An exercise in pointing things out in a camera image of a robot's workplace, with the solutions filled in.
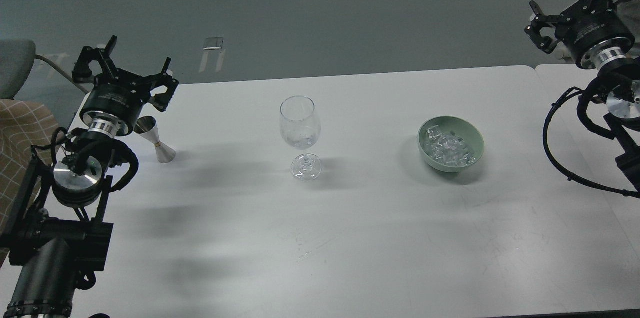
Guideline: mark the clear ice cubes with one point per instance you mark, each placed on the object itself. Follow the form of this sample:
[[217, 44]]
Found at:
[[448, 148]]

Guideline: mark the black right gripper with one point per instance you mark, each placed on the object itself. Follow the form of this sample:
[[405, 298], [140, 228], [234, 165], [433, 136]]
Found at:
[[585, 31]]

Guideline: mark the clear wine glass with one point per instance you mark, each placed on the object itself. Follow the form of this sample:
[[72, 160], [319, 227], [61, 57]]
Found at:
[[300, 127]]

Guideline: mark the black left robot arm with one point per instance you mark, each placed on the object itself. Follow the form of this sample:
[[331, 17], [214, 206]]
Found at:
[[56, 232]]

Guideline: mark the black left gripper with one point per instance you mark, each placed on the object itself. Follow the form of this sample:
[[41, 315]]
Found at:
[[117, 98]]

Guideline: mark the steel double jigger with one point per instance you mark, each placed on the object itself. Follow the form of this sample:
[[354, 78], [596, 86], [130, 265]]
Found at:
[[159, 142]]

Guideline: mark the green bowl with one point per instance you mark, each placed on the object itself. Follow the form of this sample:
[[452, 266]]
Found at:
[[463, 128]]

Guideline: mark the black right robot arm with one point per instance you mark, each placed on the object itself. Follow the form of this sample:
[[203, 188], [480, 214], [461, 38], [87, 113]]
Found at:
[[608, 107]]

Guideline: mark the grey chair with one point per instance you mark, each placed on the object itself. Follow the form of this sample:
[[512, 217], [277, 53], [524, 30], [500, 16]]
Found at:
[[17, 57]]

